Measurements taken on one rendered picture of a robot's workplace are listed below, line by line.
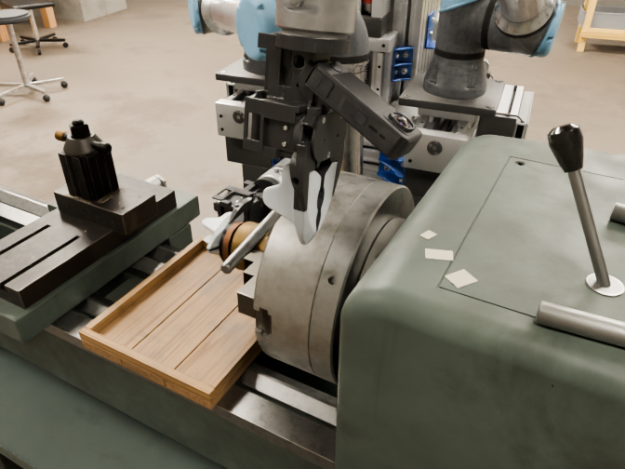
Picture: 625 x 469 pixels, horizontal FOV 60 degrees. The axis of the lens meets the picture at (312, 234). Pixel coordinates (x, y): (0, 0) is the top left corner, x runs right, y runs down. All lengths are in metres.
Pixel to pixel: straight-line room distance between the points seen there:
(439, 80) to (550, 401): 0.93
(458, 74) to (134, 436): 1.11
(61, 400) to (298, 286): 0.91
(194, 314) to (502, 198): 0.63
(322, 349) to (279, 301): 0.08
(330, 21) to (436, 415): 0.41
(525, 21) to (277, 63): 0.77
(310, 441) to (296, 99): 0.56
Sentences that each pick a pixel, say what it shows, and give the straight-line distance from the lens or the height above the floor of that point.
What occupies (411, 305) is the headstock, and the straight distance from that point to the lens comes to 0.55.
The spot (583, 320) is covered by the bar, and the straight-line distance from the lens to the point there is 0.55.
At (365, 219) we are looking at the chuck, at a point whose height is 1.23.
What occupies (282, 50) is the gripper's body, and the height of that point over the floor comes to 1.47.
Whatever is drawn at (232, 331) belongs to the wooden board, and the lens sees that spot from 1.05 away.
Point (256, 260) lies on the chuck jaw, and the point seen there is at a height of 1.10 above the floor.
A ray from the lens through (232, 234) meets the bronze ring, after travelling 0.91.
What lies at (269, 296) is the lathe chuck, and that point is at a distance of 0.74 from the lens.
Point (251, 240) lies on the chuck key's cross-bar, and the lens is 0.56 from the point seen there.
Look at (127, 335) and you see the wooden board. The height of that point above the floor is 0.89.
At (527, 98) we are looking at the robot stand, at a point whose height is 1.07.
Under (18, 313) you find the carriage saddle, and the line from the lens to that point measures 1.16.
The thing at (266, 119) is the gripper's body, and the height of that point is 1.40.
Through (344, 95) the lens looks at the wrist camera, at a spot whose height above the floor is 1.44.
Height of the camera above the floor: 1.61
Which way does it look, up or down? 34 degrees down
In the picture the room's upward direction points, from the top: straight up
